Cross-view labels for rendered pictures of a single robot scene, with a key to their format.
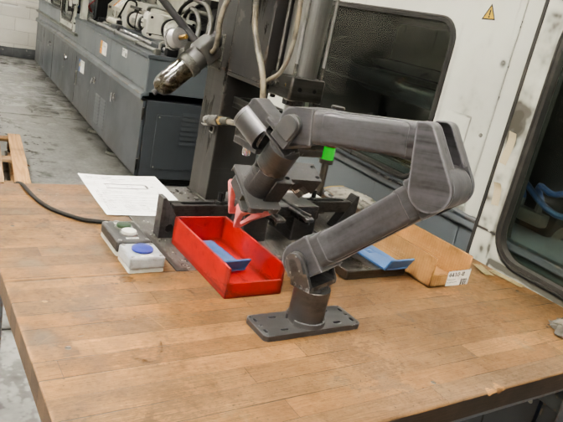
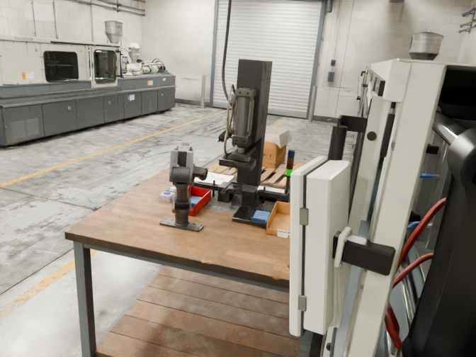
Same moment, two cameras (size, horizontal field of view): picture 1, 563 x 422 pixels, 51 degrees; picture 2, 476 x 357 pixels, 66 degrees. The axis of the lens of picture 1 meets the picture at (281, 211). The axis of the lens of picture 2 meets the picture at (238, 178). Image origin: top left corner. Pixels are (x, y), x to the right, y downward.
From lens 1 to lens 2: 143 cm
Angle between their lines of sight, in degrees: 47
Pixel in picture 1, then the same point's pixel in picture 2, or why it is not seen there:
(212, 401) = (117, 229)
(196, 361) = (131, 221)
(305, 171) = (200, 170)
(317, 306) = (178, 217)
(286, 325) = (171, 222)
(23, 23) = (355, 106)
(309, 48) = (239, 123)
